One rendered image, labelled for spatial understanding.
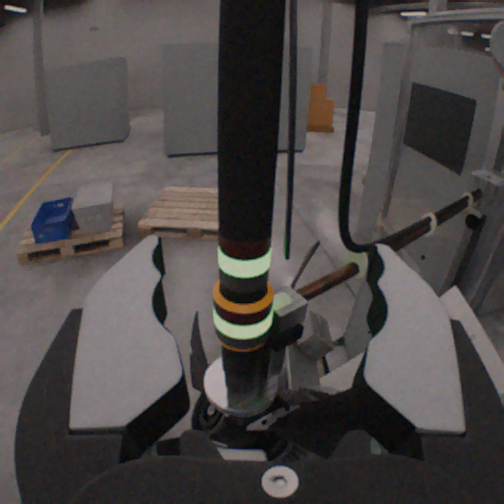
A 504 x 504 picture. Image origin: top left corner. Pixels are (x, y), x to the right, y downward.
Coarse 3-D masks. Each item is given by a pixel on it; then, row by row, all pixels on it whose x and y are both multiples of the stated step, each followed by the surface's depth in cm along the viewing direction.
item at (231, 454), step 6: (222, 450) 46; (228, 450) 46; (234, 450) 46; (240, 450) 47; (246, 450) 47; (252, 450) 47; (258, 450) 47; (228, 456) 46; (234, 456) 46; (240, 456) 46; (246, 456) 46; (252, 456) 46; (258, 456) 46; (264, 456) 46
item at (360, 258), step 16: (368, 0) 16; (352, 64) 19; (352, 80) 19; (352, 96) 20; (352, 112) 20; (352, 128) 21; (352, 144) 22; (352, 160) 22; (448, 208) 41; (416, 224) 36; (432, 224) 39; (352, 240) 28; (384, 240) 32; (352, 256) 31
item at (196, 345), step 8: (192, 328) 83; (192, 336) 82; (200, 336) 72; (192, 344) 81; (200, 344) 71; (192, 352) 81; (200, 352) 71; (192, 360) 81; (200, 360) 71; (200, 368) 72; (192, 376) 82; (200, 376) 75; (192, 384) 83; (200, 384) 77
